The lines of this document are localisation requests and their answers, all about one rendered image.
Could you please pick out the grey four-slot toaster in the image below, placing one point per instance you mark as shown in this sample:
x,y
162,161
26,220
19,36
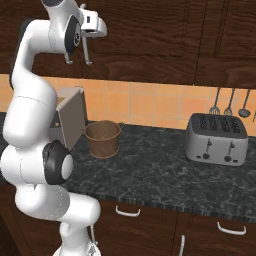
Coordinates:
x,y
216,143

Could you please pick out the brown woven basket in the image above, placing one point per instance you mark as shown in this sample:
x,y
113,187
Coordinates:
x,y
102,141

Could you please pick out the hanging dark utensil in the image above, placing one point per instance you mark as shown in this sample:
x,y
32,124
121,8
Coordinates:
x,y
254,116

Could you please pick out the dark wood upper cabinet door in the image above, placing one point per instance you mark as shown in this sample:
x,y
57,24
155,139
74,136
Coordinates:
x,y
6,40
143,40
230,40

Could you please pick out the hanging dark ladle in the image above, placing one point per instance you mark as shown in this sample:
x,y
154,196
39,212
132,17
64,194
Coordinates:
x,y
244,111

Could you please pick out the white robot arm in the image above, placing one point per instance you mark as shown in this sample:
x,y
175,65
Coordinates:
x,y
30,110

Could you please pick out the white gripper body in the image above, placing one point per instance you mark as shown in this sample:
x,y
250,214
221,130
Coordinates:
x,y
102,29

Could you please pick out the dark wood lower cabinet door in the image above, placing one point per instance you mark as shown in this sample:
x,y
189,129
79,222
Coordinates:
x,y
133,246
216,250

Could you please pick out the dark wood drawer front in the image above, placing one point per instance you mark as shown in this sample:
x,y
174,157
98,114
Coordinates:
x,y
150,220
206,230

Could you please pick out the dark wood cabinet door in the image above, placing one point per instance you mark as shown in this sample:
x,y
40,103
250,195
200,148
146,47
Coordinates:
x,y
230,40
6,40
143,40
133,246
216,250

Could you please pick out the grey knife block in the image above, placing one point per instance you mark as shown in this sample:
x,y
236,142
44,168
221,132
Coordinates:
x,y
70,116

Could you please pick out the hanging slotted spatula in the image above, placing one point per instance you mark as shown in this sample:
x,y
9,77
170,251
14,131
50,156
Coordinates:
x,y
228,109
215,108

